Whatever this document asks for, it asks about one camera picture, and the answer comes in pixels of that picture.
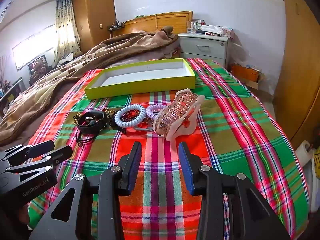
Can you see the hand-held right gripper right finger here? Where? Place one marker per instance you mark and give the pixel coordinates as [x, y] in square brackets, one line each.
[187, 175]

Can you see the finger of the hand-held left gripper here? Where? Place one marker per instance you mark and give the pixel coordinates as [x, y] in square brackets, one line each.
[60, 155]
[40, 148]

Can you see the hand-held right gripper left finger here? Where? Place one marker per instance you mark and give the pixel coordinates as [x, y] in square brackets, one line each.
[133, 172]

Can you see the black wristband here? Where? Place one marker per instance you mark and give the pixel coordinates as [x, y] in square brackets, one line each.
[96, 114]

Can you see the small gold black clip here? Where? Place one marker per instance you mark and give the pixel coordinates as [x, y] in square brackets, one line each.
[111, 117]

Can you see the pink hair claw clip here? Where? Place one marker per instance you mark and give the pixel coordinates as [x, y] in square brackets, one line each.
[172, 115]

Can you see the white tray green rim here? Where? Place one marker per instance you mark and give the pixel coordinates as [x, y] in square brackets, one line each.
[140, 90]

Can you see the colourful plaid cloth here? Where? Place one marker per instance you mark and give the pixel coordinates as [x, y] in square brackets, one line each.
[225, 120]

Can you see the brown plush bear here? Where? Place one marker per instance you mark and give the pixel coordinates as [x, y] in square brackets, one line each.
[38, 66]

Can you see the brown paw-print blanket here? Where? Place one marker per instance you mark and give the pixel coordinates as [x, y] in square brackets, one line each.
[75, 67]

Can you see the window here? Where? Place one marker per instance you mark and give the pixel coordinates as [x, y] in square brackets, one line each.
[32, 47]

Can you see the orange box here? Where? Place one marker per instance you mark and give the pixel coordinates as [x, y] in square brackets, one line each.
[245, 73]

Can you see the white paper roll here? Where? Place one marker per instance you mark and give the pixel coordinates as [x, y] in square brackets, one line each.
[303, 152]

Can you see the patterned curtain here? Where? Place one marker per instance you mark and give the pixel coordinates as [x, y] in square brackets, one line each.
[66, 30]

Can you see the grey nightstand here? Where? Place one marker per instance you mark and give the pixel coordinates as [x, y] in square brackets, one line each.
[200, 47]

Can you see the clear glass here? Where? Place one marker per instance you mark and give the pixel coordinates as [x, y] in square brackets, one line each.
[191, 27]

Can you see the wooden wardrobe beside window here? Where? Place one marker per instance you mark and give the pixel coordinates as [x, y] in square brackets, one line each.
[95, 10]

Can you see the clutter of small packets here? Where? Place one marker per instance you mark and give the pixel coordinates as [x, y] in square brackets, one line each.
[215, 28]

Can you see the wooden headboard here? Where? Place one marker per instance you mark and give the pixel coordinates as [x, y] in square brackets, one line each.
[170, 20]

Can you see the large wooden wardrobe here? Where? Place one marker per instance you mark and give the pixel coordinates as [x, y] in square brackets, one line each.
[300, 67]

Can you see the small wall shelf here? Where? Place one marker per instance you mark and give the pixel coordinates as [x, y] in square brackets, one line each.
[116, 26]

